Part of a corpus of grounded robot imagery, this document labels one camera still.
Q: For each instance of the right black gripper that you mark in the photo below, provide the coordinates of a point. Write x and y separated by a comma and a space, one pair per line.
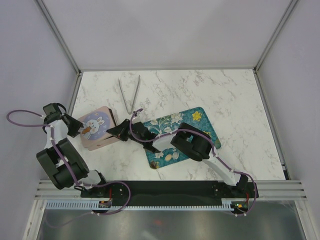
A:
119, 131

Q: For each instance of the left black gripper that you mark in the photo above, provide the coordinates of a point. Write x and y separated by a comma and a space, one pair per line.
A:
77, 125

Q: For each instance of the metal tongs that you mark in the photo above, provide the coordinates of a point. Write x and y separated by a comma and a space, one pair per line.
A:
131, 103

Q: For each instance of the metal box lid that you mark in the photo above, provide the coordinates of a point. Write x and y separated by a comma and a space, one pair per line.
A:
96, 127

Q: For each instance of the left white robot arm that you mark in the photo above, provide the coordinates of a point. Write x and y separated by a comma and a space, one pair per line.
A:
60, 160

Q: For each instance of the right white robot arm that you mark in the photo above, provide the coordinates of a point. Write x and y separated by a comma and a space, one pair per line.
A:
192, 142

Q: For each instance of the pink chocolate box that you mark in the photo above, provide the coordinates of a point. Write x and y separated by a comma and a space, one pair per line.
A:
107, 141

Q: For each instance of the dark swirl chocolate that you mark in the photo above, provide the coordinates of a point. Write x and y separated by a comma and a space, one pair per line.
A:
154, 165

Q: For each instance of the white oval chocolate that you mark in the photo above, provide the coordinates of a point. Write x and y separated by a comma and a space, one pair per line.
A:
168, 157

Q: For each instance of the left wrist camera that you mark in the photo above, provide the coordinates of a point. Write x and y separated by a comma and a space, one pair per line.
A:
53, 108

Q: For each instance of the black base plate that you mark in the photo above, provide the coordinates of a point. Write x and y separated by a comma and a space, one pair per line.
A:
169, 193

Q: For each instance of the left aluminium frame post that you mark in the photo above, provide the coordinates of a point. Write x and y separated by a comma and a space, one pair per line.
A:
57, 34

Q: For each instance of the aluminium frame post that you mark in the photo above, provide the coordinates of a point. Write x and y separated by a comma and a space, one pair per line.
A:
57, 34
275, 34

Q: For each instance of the white cable duct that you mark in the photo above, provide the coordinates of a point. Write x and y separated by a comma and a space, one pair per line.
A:
99, 205

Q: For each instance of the right aluminium frame post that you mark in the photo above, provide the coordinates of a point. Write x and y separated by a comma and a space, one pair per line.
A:
275, 34

